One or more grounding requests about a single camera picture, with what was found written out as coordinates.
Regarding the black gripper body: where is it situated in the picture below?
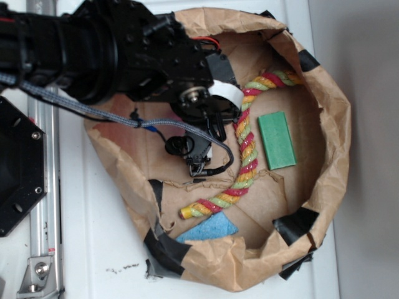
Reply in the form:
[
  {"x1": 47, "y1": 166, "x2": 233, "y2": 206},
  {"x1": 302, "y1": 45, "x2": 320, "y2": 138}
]
[{"x1": 130, "y1": 18, "x2": 243, "y2": 125}]

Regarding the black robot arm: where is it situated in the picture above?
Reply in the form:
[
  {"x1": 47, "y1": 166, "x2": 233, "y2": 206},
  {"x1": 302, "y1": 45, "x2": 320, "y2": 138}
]
[{"x1": 1, "y1": 1, "x2": 240, "y2": 125}]

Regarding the green rectangular block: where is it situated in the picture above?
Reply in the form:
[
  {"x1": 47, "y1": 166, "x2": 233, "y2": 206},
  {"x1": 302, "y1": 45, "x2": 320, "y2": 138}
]
[{"x1": 257, "y1": 112, "x2": 297, "y2": 170}]

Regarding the blue sponge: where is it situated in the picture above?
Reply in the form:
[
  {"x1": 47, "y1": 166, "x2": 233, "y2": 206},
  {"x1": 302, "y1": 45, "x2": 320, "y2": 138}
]
[{"x1": 176, "y1": 212, "x2": 239, "y2": 243}]

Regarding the brown paper bag bin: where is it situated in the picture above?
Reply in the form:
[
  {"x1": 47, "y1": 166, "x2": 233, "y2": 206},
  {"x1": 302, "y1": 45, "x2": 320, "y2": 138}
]
[{"x1": 85, "y1": 7, "x2": 351, "y2": 292}]

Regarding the grey braided cable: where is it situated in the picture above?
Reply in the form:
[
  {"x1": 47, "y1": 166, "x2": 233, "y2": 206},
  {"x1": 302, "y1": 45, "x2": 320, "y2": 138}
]
[{"x1": 0, "y1": 73, "x2": 234, "y2": 178}]

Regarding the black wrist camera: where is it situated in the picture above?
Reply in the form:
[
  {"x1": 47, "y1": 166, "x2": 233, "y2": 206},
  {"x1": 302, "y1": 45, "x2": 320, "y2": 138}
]
[{"x1": 165, "y1": 131, "x2": 213, "y2": 178}]

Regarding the multicolour twisted rope toy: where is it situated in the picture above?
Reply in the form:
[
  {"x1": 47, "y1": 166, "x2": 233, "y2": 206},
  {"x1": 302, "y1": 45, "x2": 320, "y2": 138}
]
[{"x1": 178, "y1": 70, "x2": 303, "y2": 220}]

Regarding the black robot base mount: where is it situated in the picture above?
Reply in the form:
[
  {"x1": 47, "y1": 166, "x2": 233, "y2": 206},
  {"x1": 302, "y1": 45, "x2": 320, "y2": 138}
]
[{"x1": 1, "y1": 97, "x2": 46, "y2": 237}]

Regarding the aluminium extrusion rail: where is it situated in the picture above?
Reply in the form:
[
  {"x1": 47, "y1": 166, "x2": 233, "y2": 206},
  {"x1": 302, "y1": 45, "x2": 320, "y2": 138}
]
[{"x1": 16, "y1": 0, "x2": 65, "y2": 299}]

